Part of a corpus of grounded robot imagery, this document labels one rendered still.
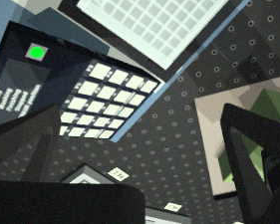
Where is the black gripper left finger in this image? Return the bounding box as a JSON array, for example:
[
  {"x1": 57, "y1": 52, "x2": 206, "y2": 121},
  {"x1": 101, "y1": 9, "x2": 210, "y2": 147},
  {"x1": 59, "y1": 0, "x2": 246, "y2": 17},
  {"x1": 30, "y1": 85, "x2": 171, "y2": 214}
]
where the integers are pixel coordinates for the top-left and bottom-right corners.
[{"x1": 0, "y1": 104, "x2": 62, "y2": 182}]

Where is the blue and white plate washer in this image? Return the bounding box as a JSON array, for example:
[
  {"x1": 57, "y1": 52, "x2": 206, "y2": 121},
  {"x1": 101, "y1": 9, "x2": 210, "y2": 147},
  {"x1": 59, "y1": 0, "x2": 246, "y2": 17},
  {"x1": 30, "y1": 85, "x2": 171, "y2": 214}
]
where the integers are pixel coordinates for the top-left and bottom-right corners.
[{"x1": 0, "y1": 0, "x2": 250, "y2": 142}]

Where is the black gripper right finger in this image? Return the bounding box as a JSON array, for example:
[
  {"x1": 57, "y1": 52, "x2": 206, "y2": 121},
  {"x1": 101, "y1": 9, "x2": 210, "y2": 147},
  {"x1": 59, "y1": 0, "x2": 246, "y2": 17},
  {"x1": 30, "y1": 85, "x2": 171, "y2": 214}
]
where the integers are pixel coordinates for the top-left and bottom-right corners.
[{"x1": 220, "y1": 103, "x2": 280, "y2": 224}]

